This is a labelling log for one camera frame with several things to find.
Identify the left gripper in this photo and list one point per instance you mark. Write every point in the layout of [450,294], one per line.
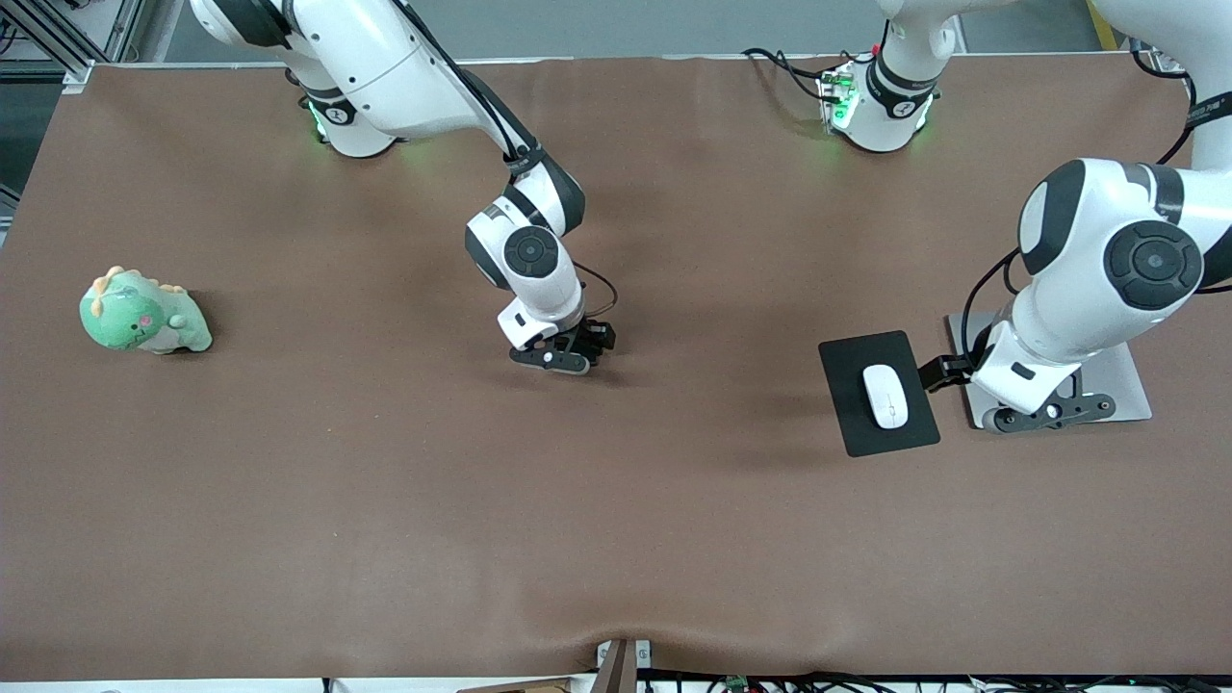
[955,369]

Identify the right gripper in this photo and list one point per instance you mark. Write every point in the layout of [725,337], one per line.
[589,339]

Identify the white computer mouse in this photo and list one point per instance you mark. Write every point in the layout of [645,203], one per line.
[885,395]

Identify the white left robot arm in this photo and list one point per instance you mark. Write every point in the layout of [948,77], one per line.
[1078,289]

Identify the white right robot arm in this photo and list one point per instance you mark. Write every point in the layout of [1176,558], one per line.
[385,58]

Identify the black mouse pad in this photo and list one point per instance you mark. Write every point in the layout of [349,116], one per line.
[847,404]

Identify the silver closed laptop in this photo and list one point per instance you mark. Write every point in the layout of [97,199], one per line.
[1126,385]

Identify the large table cover mat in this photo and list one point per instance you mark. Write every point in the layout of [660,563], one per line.
[385,481]

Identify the green lit base connector box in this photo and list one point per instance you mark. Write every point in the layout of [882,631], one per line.
[835,101]

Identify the green dinosaur plush toy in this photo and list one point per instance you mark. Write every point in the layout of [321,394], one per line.
[130,322]

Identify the camera mount post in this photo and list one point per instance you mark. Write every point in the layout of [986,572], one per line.
[619,669]

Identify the aluminium profile frame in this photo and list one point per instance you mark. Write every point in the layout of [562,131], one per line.
[125,24]

